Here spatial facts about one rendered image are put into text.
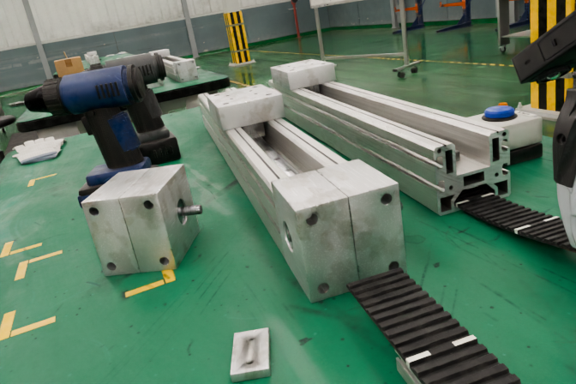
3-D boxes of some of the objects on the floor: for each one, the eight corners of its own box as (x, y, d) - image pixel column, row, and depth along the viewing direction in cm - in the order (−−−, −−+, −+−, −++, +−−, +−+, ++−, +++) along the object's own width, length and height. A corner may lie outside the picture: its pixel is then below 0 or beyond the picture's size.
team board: (310, 80, 685) (288, -70, 624) (334, 72, 715) (315, -72, 654) (399, 80, 575) (382, -103, 514) (423, 70, 605) (410, -103, 544)
